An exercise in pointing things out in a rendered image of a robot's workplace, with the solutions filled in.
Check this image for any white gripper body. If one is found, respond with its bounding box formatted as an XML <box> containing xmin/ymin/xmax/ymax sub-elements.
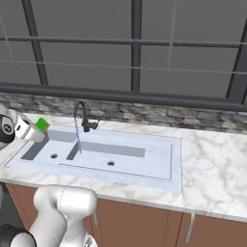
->
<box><xmin>24</xmin><ymin>123</ymin><xmax>46</xmax><ymax>144</ymax></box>

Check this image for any green and orange sponge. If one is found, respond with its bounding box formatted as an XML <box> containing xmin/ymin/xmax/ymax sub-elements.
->
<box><xmin>35</xmin><ymin>117</ymin><xmax>51</xmax><ymax>134</ymax></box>

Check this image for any dark framed window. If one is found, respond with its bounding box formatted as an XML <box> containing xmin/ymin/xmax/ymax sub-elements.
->
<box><xmin>0</xmin><ymin>0</ymin><xmax>247</xmax><ymax>113</ymax></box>

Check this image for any black curved tap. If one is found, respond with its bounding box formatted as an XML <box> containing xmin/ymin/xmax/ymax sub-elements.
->
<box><xmin>73</xmin><ymin>99</ymin><xmax>104</xmax><ymax>134</ymax></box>

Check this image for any silver cupboard handle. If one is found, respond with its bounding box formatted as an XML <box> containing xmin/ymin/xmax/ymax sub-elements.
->
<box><xmin>93</xmin><ymin>207</ymin><xmax>101</xmax><ymax>228</ymax></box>
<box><xmin>183</xmin><ymin>212</ymin><xmax>197</xmax><ymax>244</ymax></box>

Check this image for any pale grey double sink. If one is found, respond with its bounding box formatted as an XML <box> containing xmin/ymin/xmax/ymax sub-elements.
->
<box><xmin>5</xmin><ymin>123</ymin><xmax>183</xmax><ymax>193</ymax></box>

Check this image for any brown cupboard door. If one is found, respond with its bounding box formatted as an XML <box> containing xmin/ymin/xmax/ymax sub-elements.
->
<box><xmin>176</xmin><ymin>211</ymin><xmax>247</xmax><ymax>247</ymax></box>
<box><xmin>93</xmin><ymin>197</ymin><xmax>185</xmax><ymax>247</ymax></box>
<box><xmin>5</xmin><ymin>182</ymin><xmax>97</xmax><ymax>247</ymax></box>

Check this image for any blue water stream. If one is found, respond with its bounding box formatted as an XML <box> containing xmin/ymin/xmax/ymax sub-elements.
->
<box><xmin>72</xmin><ymin>117</ymin><xmax>83</xmax><ymax>154</ymax></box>

